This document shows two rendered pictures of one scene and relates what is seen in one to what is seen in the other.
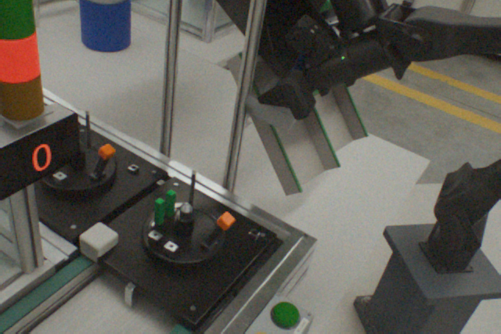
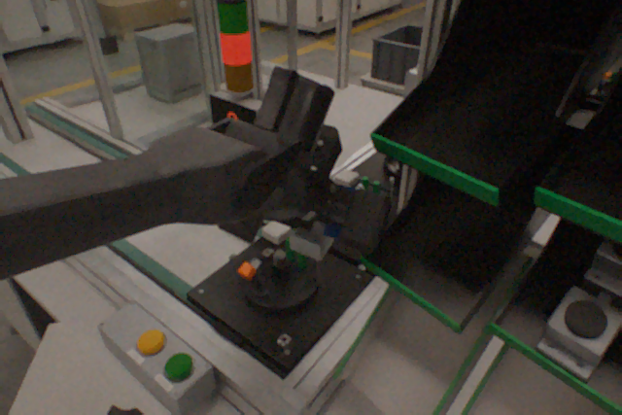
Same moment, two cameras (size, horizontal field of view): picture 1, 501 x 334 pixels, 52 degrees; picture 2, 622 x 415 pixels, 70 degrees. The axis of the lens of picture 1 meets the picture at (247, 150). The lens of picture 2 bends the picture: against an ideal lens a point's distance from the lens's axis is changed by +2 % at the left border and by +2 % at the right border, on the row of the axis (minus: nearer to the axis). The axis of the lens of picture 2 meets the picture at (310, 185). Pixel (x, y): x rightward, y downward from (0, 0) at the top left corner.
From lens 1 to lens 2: 89 cm
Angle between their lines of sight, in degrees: 78
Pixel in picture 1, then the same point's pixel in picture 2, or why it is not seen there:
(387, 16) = (232, 124)
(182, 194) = (343, 282)
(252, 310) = (192, 339)
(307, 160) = (411, 399)
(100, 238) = (271, 227)
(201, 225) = (287, 288)
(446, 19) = (168, 140)
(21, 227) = not seen: hidden behind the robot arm
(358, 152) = not seen: outside the picture
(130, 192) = (338, 246)
